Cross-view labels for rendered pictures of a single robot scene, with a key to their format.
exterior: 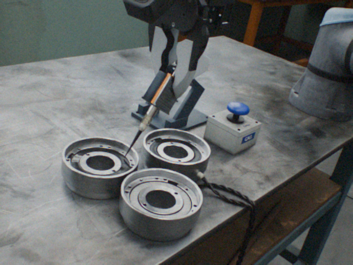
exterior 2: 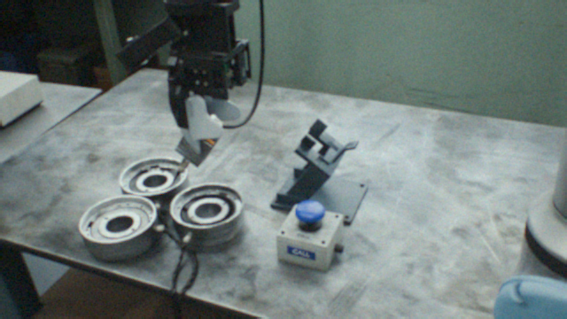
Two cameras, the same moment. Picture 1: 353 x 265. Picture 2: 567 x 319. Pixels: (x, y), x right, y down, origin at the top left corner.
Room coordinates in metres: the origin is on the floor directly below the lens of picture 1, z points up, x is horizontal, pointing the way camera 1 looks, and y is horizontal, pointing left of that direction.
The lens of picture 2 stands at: (0.52, -0.64, 1.31)
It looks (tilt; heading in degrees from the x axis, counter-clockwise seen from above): 33 degrees down; 76
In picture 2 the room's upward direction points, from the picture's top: 3 degrees counter-clockwise
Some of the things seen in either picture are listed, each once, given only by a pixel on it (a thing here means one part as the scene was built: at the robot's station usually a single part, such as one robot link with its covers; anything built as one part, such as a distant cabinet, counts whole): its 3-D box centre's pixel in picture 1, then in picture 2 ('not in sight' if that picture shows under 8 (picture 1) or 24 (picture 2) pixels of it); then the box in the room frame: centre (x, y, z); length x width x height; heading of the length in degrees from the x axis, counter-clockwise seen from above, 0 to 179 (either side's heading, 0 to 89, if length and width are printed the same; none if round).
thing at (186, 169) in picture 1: (174, 156); (208, 214); (0.56, -0.01, 0.82); 0.10 x 0.10 x 0.04
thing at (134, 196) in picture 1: (159, 204); (120, 229); (0.44, 0.00, 0.82); 0.08 x 0.08 x 0.02
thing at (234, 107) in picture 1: (235, 116); (310, 221); (0.69, -0.10, 0.85); 0.04 x 0.04 x 0.05
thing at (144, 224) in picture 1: (159, 204); (120, 229); (0.44, 0.00, 0.82); 0.10 x 0.10 x 0.04
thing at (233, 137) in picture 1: (234, 129); (314, 237); (0.69, -0.10, 0.82); 0.08 x 0.07 x 0.05; 142
